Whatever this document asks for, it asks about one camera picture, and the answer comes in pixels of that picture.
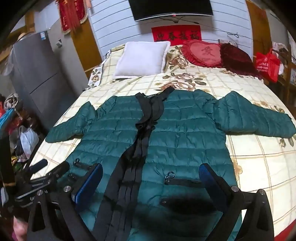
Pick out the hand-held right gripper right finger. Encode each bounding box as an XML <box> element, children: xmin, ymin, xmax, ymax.
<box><xmin>198</xmin><ymin>163</ymin><xmax>275</xmax><ymax>241</ymax></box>

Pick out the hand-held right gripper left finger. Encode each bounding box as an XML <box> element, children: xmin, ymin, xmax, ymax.
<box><xmin>26</xmin><ymin>163</ymin><xmax>103</xmax><ymax>241</ymax></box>

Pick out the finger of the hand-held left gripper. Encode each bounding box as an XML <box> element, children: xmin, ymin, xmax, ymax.
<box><xmin>23</xmin><ymin>159</ymin><xmax>48</xmax><ymax>175</ymax></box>
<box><xmin>46</xmin><ymin>161</ymin><xmax>70</xmax><ymax>184</ymax></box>

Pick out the green puffer jacket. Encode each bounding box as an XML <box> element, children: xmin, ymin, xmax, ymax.
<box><xmin>46</xmin><ymin>86</ymin><xmax>296</xmax><ymax>241</ymax></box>

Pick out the person's left hand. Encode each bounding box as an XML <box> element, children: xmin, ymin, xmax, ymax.
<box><xmin>13</xmin><ymin>217</ymin><xmax>29</xmax><ymax>241</ymax></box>

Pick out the white plastic bag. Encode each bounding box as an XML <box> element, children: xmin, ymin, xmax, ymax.
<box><xmin>19</xmin><ymin>126</ymin><xmax>40</xmax><ymax>155</ymax></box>

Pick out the floral checked bedspread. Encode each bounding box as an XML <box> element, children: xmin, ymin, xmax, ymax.
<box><xmin>30</xmin><ymin>43</ymin><xmax>296</xmax><ymax>241</ymax></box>

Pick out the grey refrigerator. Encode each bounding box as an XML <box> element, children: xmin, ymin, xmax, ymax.
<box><xmin>11</xmin><ymin>30</ymin><xmax>90</xmax><ymax>131</ymax></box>

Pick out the dark red velvet pillow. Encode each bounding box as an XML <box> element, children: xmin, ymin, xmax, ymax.
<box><xmin>219</xmin><ymin>43</ymin><xmax>263</xmax><ymax>80</ymax></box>

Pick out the wooden door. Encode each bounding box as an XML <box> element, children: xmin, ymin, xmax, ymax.
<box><xmin>245</xmin><ymin>0</ymin><xmax>269</xmax><ymax>57</ymax></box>
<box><xmin>70</xmin><ymin>20</ymin><xmax>102</xmax><ymax>73</ymax></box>

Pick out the red heart-shaped pillow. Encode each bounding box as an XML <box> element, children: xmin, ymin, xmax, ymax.
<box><xmin>181</xmin><ymin>39</ymin><xmax>223</xmax><ymax>68</ymax></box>

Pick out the red shopping bag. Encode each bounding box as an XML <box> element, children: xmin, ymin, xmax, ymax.
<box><xmin>255</xmin><ymin>48</ymin><xmax>282</xmax><ymax>83</ymax></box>

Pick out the wooden shelf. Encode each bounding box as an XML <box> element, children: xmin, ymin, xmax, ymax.
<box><xmin>272</xmin><ymin>42</ymin><xmax>296</xmax><ymax>106</ymax></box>

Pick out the white square pillow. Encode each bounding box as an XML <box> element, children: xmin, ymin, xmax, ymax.
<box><xmin>113</xmin><ymin>41</ymin><xmax>171</xmax><ymax>78</ymax></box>

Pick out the red hanging knot decoration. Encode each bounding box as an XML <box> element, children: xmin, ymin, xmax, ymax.
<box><xmin>57</xmin><ymin>0</ymin><xmax>89</xmax><ymax>33</ymax></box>

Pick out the black wall cable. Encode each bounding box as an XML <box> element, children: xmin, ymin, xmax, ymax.
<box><xmin>196</xmin><ymin>21</ymin><xmax>253</xmax><ymax>41</ymax></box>

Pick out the red wall banner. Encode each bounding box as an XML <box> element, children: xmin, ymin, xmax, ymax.
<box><xmin>151</xmin><ymin>25</ymin><xmax>202</xmax><ymax>43</ymax></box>

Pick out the black wall television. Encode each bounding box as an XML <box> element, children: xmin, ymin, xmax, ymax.
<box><xmin>128</xmin><ymin>0</ymin><xmax>213</xmax><ymax>22</ymax></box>

